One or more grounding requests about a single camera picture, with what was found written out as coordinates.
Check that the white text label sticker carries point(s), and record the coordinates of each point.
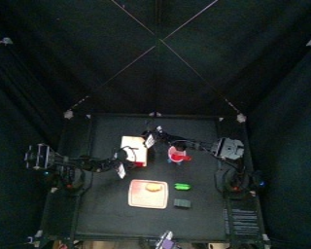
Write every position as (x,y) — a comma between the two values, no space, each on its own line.
(245,222)

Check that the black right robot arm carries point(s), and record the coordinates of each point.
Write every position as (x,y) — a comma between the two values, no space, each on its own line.
(227,149)

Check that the silver frame middle bracket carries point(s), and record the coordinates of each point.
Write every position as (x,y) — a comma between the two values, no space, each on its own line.
(154,114)

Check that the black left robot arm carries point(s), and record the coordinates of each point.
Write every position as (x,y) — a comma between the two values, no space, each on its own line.
(59,160)

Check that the silver frame corner bracket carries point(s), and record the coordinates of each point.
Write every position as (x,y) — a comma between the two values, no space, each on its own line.
(241,117)
(68,114)

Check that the purple and white object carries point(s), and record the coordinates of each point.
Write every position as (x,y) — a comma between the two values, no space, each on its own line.
(167,241)

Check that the yellow toy food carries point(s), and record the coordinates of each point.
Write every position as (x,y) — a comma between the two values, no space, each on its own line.
(154,187)

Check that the small black block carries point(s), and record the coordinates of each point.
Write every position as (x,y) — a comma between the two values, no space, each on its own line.
(182,203)

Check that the pink cutting board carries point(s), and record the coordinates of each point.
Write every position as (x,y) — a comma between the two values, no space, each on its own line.
(148,194)

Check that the white wooden drawer cabinet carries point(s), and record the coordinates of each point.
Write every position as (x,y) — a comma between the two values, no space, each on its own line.
(135,146)

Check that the bright green toy food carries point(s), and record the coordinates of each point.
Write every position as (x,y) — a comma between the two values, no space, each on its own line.
(182,186)

